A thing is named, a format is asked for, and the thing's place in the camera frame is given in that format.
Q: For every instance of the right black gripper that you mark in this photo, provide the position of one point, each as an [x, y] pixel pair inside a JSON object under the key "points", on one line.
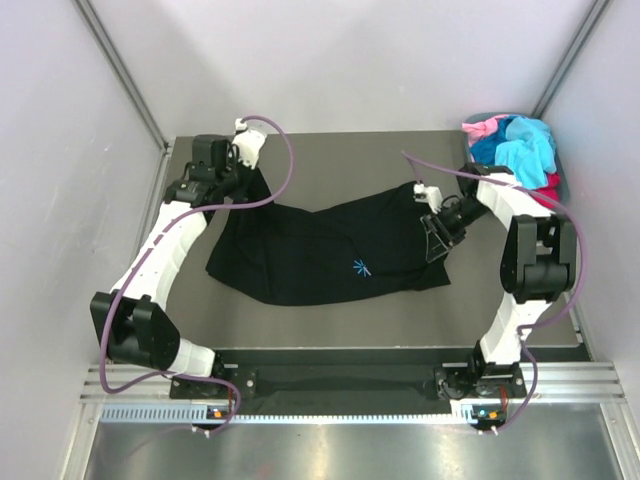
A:
{"points": [[439, 237]]}

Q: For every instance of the blue-grey laundry basket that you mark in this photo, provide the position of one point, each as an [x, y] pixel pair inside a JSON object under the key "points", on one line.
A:
{"points": [[505, 122]]}

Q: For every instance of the pink t shirt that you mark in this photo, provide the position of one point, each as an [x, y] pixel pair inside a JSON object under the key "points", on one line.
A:
{"points": [[481, 129]]}

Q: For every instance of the right aluminium corner post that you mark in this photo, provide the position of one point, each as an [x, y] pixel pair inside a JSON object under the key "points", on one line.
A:
{"points": [[586, 28]]}

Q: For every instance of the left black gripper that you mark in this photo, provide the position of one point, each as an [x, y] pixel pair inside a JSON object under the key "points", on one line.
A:
{"points": [[248, 176]]}

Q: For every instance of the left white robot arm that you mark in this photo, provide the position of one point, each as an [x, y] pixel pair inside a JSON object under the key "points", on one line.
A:
{"points": [[130, 320]]}

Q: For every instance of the dark blue t shirt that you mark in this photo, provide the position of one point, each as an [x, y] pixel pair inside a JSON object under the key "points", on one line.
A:
{"points": [[484, 150]]}

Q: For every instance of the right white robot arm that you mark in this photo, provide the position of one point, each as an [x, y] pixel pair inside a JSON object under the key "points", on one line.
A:
{"points": [[538, 265]]}

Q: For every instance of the aluminium corner post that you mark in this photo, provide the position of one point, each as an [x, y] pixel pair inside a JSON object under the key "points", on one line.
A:
{"points": [[116, 63], [586, 28]]}

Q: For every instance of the light cyan t shirt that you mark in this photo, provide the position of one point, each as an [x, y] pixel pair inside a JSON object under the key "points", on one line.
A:
{"points": [[528, 151]]}

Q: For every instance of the red t shirt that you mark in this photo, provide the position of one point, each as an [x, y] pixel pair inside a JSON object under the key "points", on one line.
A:
{"points": [[549, 194]]}

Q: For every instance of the grey slotted cable duct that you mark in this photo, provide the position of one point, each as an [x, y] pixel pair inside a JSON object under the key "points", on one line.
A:
{"points": [[216, 414]]}

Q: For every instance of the left aluminium corner post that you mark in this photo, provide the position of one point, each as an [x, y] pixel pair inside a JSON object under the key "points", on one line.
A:
{"points": [[116, 63]]}

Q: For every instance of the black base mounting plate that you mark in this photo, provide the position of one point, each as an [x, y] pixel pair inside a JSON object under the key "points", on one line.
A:
{"points": [[432, 373]]}

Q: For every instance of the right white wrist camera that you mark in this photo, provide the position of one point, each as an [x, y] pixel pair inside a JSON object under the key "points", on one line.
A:
{"points": [[429, 195]]}

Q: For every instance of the black t shirt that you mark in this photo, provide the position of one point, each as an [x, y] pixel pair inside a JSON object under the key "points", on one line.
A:
{"points": [[365, 248]]}

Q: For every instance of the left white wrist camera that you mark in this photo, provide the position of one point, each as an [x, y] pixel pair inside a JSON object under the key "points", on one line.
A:
{"points": [[249, 142]]}

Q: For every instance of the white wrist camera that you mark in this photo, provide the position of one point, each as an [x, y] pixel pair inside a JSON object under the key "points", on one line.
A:
{"points": [[249, 142], [429, 195]]}

